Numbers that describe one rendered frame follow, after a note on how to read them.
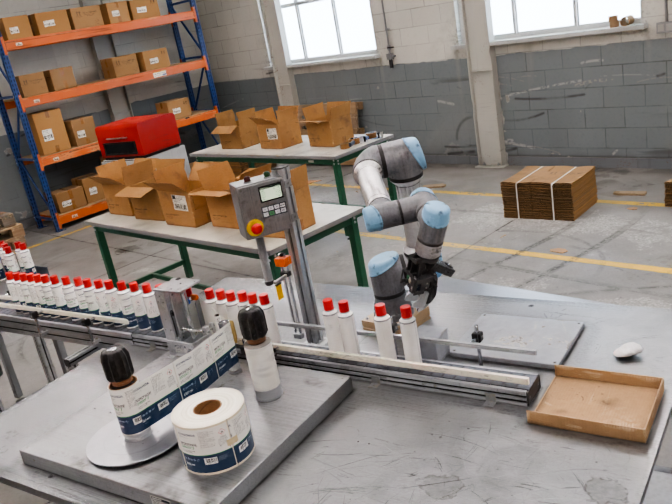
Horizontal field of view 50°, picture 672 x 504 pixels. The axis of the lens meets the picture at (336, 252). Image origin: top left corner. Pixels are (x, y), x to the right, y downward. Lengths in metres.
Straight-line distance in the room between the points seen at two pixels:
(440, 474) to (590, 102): 6.08
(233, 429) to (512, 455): 0.72
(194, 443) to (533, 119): 6.50
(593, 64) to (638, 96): 0.53
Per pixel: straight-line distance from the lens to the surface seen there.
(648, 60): 7.37
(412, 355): 2.25
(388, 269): 2.55
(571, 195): 6.16
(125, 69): 9.95
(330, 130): 6.61
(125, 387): 2.17
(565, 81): 7.73
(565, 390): 2.20
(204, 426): 1.93
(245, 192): 2.41
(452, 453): 1.98
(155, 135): 7.89
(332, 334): 2.38
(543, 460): 1.93
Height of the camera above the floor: 1.97
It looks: 19 degrees down
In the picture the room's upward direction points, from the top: 11 degrees counter-clockwise
